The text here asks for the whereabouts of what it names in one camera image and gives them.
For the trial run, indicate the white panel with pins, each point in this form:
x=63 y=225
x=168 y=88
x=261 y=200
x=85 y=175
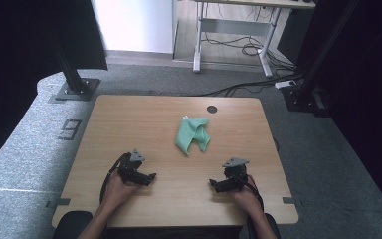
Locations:
x=132 y=25

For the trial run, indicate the person's left hand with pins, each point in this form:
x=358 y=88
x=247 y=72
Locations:
x=117 y=194

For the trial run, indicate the black curtain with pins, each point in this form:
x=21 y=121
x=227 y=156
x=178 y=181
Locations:
x=13 y=66
x=371 y=99

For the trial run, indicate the white power strip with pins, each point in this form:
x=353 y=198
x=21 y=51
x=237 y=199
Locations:
x=285 y=84

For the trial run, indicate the green cloth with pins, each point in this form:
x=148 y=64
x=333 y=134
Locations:
x=192 y=134

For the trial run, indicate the black metal stand square base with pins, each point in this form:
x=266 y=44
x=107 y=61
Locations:
x=77 y=87

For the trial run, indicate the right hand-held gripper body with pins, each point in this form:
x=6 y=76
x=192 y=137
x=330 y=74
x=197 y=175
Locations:
x=236 y=174

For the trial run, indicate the white frame desk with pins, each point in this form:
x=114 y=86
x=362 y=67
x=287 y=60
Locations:
x=197 y=40

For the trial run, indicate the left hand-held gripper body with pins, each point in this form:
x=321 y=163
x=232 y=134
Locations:
x=130 y=167

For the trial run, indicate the person's dark-clothed legs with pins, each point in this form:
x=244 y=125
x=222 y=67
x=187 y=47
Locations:
x=69 y=225

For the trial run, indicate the black metal stand dark base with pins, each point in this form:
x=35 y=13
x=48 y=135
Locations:
x=303 y=97

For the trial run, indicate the black round table grommet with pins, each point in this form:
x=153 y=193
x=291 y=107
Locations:
x=212 y=109

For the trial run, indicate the grey tape strip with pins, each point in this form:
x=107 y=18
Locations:
x=58 y=202
x=290 y=200

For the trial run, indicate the person's right hand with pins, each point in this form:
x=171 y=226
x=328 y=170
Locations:
x=247 y=199

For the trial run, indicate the black box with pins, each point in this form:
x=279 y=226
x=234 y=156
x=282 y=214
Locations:
x=293 y=36

